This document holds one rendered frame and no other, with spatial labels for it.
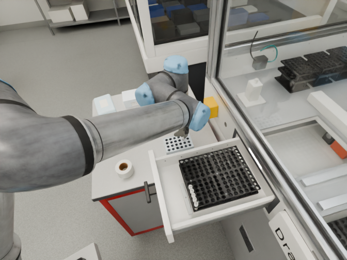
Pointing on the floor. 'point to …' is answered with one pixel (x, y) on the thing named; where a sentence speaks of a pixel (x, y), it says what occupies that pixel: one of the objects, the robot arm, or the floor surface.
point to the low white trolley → (136, 179)
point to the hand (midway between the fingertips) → (185, 132)
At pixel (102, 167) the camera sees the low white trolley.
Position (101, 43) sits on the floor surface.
